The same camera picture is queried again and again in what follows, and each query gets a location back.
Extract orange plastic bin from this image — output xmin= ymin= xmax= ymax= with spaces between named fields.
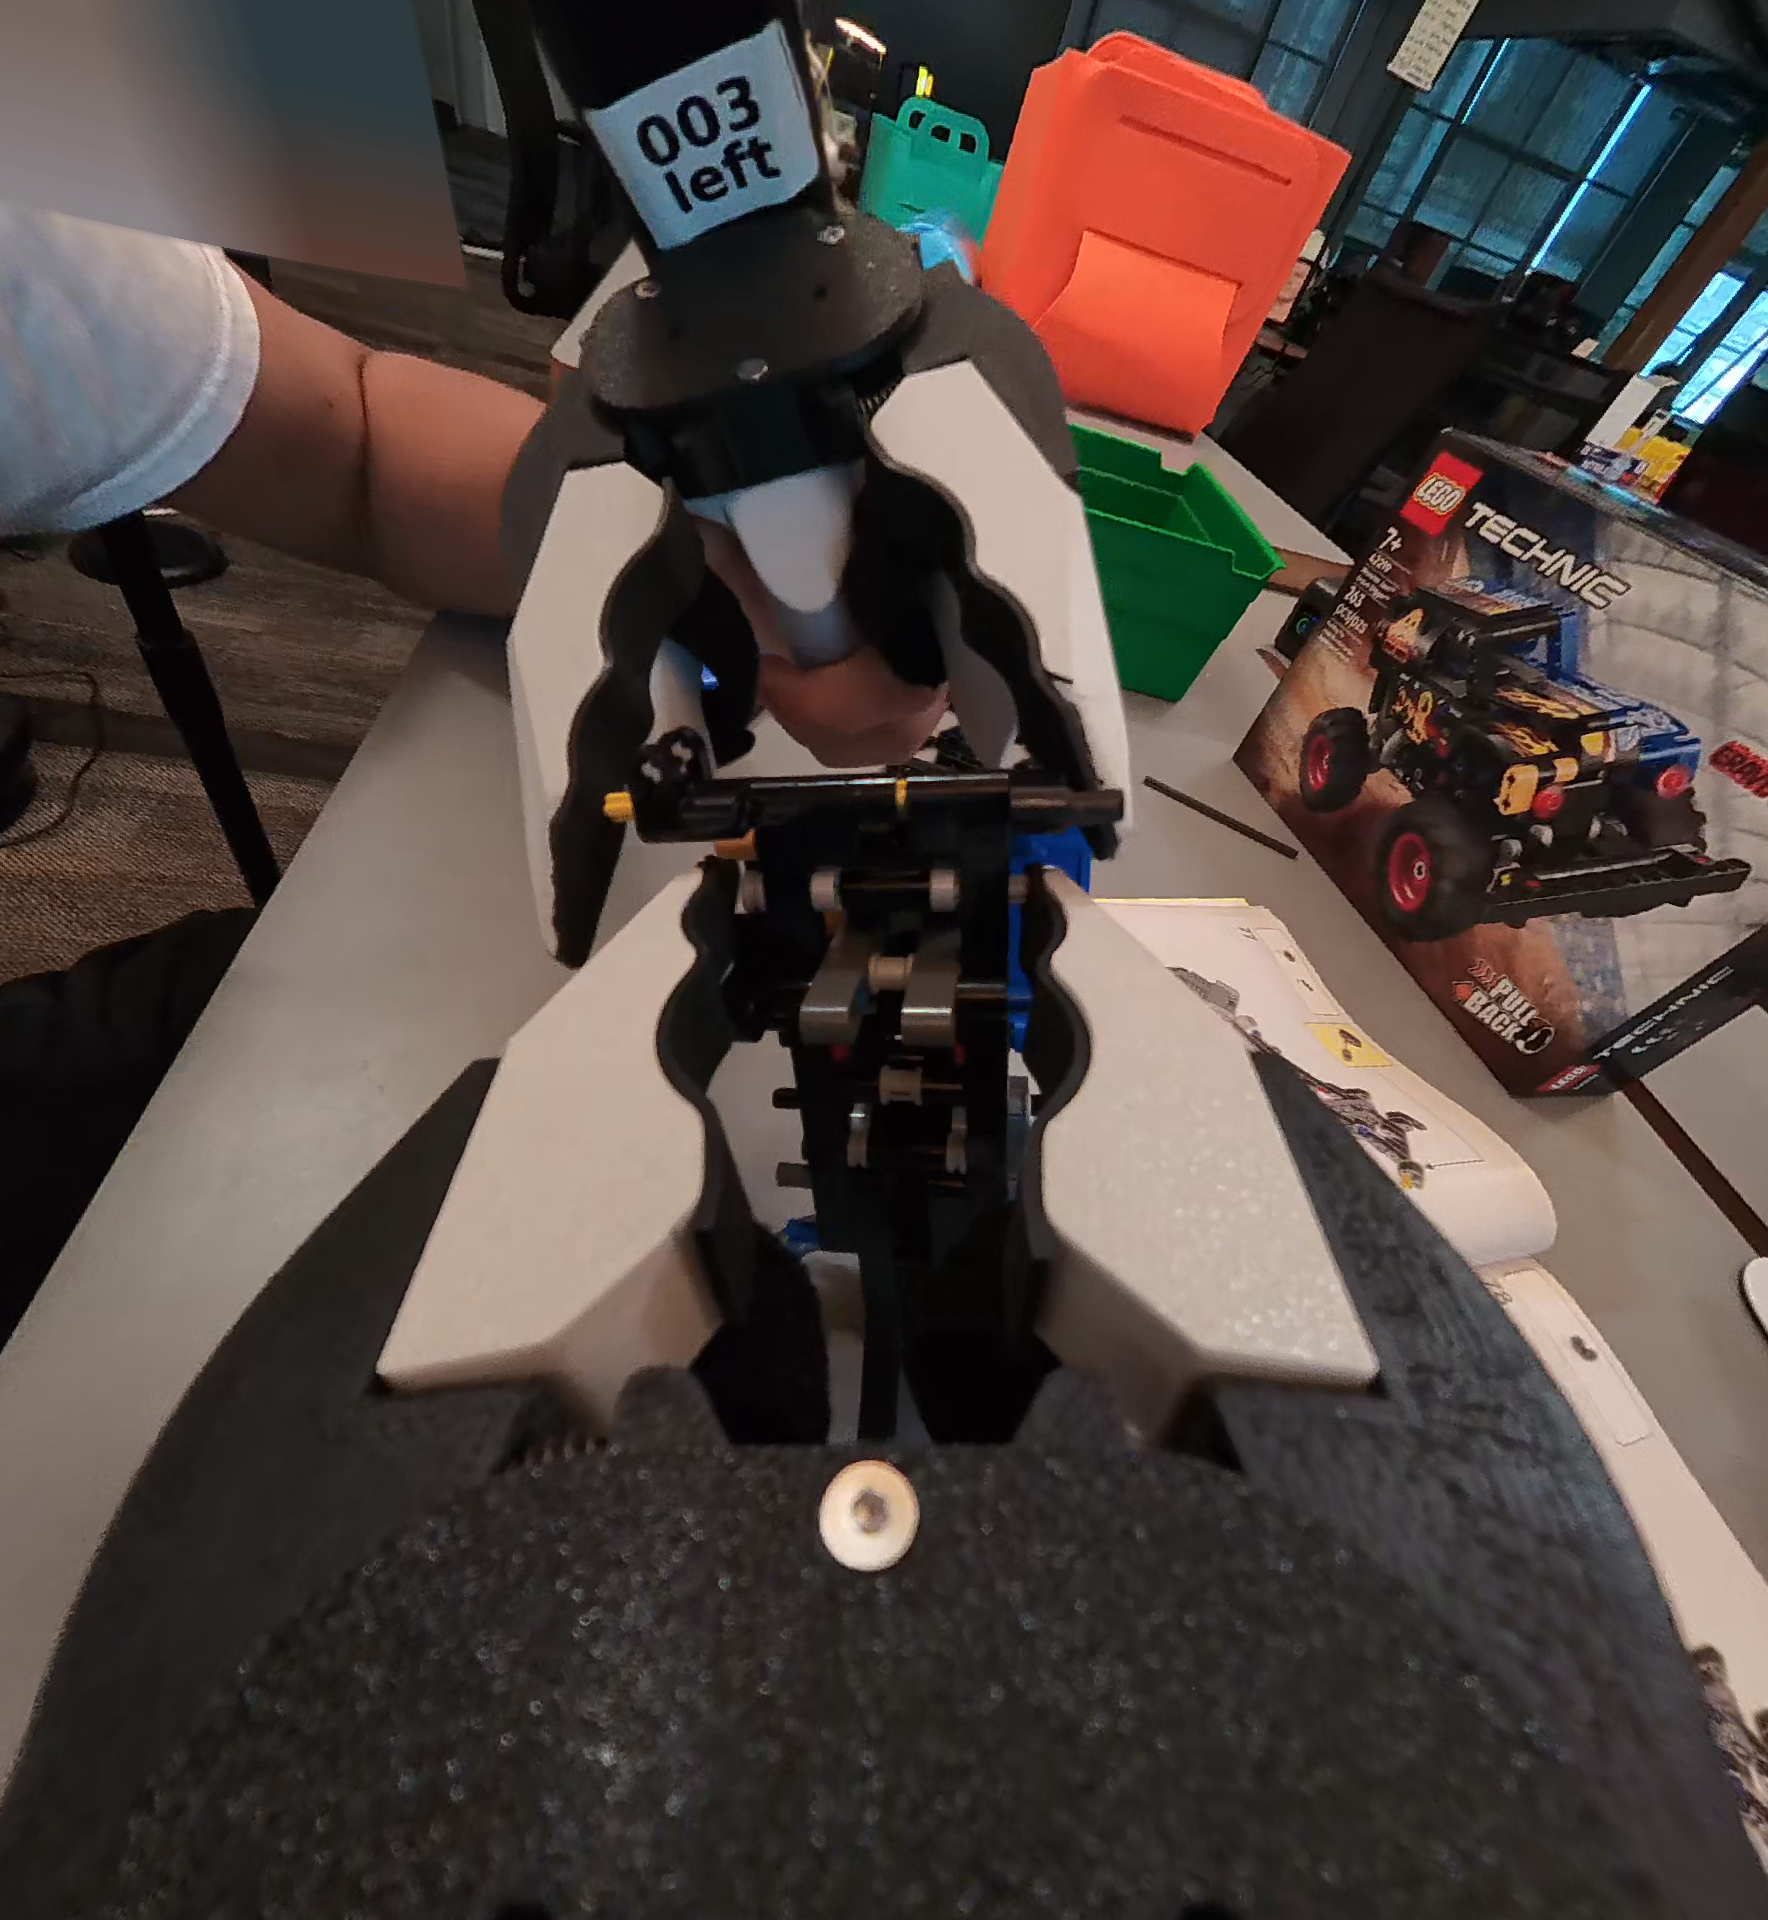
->
xmin=982 ymin=36 xmax=1354 ymax=441

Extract wooden post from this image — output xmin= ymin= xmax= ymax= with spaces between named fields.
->
xmin=1604 ymin=43 xmax=1768 ymax=376

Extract person's dark pants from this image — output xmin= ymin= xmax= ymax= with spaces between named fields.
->
xmin=0 ymin=904 xmax=259 ymax=1446

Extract black stand pole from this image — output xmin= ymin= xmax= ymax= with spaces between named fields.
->
xmin=71 ymin=517 xmax=285 ymax=902

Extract white paper notice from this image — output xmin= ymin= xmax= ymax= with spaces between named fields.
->
xmin=1387 ymin=0 xmax=1481 ymax=90

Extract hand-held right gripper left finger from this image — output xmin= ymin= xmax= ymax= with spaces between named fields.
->
xmin=371 ymin=867 xmax=775 ymax=1435

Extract person's left hand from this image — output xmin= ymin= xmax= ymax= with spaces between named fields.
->
xmin=694 ymin=517 xmax=962 ymax=806

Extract teal plastic bin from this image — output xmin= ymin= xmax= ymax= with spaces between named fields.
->
xmin=863 ymin=96 xmax=1006 ymax=250

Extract person's left forearm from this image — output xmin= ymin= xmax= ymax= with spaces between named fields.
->
xmin=135 ymin=273 xmax=555 ymax=619

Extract lego instruction booklet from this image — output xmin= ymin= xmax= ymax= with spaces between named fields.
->
xmin=1094 ymin=897 xmax=1768 ymax=1920

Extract green plastic bin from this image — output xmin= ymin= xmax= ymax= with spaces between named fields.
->
xmin=1073 ymin=425 xmax=1288 ymax=704

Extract partly built lego truck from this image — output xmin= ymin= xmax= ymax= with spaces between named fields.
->
xmin=603 ymin=725 xmax=1131 ymax=1265

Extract lego set box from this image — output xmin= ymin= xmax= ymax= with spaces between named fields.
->
xmin=1235 ymin=429 xmax=1768 ymax=1102

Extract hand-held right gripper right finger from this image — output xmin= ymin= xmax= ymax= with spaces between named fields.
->
xmin=1026 ymin=867 xmax=1382 ymax=1437

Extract large paned window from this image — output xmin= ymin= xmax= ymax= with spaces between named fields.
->
xmin=1334 ymin=0 xmax=1768 ymax=429

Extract long black lego axle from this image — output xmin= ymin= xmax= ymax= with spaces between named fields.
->
xmin=1141 ymin=774 xmax=1301 ymax=860

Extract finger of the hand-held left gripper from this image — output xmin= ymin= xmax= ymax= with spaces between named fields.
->
xmin=505 ymin=465 xmax=710 ymax=969
xmin=863 ymin=359 xmax=1137 ymax=867

